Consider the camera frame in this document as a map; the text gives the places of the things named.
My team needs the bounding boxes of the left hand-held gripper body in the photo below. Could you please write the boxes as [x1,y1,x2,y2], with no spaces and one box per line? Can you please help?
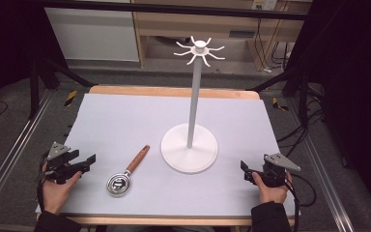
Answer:
[45,141,82,186]

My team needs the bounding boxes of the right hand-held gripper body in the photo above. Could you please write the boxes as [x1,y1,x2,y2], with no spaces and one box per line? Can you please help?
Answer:
[252,153,302,189]

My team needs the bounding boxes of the person's right hand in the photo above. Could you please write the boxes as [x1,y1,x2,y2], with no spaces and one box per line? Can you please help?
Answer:
[251,171,294,205]

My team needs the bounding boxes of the person's left hand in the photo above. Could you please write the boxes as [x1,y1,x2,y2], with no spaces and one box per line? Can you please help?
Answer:
[41,163,83,216]

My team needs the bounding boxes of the white hook rack stand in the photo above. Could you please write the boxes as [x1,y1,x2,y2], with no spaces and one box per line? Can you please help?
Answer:
[159,35,226,175]

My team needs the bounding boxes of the yellow black hazard tape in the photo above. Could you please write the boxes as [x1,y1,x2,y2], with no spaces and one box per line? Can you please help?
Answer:
[64,89,78,107]
[271,97,290,112]

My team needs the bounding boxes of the white table mat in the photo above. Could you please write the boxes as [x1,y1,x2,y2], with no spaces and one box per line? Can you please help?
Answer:
[34,93,301,218]

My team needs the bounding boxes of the wooden table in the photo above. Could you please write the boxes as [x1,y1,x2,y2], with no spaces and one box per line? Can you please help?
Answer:
[37,84,297,227]

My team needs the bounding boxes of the white cabinet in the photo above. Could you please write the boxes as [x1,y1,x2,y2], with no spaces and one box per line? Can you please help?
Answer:
[43,7,140,63]

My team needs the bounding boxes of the light wooden desk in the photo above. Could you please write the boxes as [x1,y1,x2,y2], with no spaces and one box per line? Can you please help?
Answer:
[130,0,314,72]

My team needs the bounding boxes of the white power strip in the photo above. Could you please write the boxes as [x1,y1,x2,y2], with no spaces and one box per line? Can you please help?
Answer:
[251,0,278,12]

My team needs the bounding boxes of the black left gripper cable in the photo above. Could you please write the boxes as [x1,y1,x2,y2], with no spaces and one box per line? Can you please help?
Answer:
[36,154,48,215]

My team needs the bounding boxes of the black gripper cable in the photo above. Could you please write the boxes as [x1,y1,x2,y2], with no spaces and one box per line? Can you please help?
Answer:
[283,172,318,232]
[36,154,48,215]

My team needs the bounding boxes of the metal ladle with wooden handle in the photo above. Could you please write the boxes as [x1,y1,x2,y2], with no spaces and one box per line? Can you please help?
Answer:
[105,144,152,198]

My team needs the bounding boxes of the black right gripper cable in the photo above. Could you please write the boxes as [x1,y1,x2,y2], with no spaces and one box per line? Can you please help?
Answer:
[283,172,318,232]

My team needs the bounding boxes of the black floor cables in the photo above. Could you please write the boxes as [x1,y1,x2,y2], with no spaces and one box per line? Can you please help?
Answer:
[275,93,328,159]

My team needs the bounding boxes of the aluminium floor rail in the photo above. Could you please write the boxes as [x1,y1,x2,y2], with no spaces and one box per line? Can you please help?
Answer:
[286,96,356,232]
[0,91,55,224]

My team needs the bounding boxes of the black hanging cables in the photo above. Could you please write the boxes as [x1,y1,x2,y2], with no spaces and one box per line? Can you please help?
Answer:
[252,17,293,73]

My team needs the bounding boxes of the black metal frame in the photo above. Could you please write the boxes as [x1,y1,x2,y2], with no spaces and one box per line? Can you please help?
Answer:
[28,0,310,121]

